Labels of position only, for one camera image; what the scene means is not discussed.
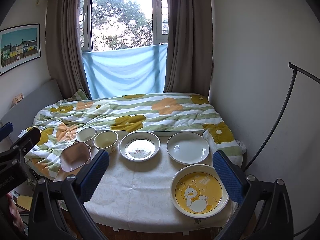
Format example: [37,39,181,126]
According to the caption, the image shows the yellow duck print plate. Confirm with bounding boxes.
[170,164,229,219]

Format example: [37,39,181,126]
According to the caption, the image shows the white ribbed bowl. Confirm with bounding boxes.
[76,127,97,146]

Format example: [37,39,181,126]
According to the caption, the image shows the white duck drawing plate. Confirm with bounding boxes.
[119,132,161,162]

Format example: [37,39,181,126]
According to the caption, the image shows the grey padded headboard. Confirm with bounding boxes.
[1,80,63,142]

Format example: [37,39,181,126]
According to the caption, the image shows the small plush toy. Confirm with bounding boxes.
[11,93,24,107]

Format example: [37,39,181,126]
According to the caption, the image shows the floral green striped quilt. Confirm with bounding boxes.
[21,93,246,180]

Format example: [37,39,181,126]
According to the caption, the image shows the pink pig-shaped dish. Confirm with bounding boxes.
[60,142,91,172]

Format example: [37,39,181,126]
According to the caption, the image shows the white floral tablecloth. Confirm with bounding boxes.
[84,132,232,233]

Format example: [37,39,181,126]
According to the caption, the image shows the green striped pillow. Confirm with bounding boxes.
[66,89,88,102]

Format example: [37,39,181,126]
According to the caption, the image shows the framed townscape picture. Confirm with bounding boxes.
[1,23,41,75]

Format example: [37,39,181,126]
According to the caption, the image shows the cream ceramic bowl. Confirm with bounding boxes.
[93,131,119,154]

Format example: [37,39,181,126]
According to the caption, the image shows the plain white plate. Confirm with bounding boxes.
[167,132,210,165]

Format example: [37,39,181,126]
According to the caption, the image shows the left brown curtain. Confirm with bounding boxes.
[45,0,90,98]

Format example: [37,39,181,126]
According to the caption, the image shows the brown curtain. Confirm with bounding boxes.
[45,0,90,98]
[164,0,213,96]

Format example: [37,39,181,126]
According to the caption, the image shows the light blue window cloth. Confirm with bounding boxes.
[82,44,168,99]

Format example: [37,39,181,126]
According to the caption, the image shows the black curved lamp stand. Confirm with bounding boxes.
[243,62,320,171]

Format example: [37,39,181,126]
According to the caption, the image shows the right brown curtain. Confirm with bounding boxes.
[164,0,213,96]

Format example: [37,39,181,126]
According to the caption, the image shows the window with white frame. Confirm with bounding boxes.
[79,0,169,51]

